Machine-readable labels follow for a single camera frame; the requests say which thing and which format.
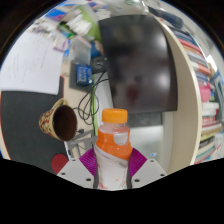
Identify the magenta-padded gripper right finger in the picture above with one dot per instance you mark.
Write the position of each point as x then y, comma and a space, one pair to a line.
148, 171

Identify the white shelf with books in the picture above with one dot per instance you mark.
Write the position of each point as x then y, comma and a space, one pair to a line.
186, 100

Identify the white paper sheet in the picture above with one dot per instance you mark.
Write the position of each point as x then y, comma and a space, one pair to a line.
30, 63

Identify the clear plastic box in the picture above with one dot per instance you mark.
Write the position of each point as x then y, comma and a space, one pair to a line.
80, 50

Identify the blue carton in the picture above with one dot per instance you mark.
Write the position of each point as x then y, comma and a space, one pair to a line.
56, 14

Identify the dark wall panel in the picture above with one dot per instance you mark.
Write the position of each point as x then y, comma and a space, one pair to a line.
145, 119

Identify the black desk mat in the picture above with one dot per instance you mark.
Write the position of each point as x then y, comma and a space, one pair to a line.
21, 126

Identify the black computer monitor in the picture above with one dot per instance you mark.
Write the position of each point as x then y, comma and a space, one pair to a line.
140, 63

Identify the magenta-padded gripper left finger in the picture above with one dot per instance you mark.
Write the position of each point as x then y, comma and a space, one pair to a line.
73, 171

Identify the blue circuit board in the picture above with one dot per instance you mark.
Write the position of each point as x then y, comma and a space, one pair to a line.
84, 74

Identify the grey metal laptop stand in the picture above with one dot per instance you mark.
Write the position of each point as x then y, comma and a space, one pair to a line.
78, 143

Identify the white tissue pack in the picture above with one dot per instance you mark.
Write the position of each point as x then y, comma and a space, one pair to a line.
76, 25

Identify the floral patterned mug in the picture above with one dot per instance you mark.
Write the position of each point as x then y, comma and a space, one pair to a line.
48, 120

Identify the flat round red coaster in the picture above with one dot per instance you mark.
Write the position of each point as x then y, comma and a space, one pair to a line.
59, 162

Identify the orange-capped drink bottle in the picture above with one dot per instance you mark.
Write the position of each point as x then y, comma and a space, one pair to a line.
112, 143

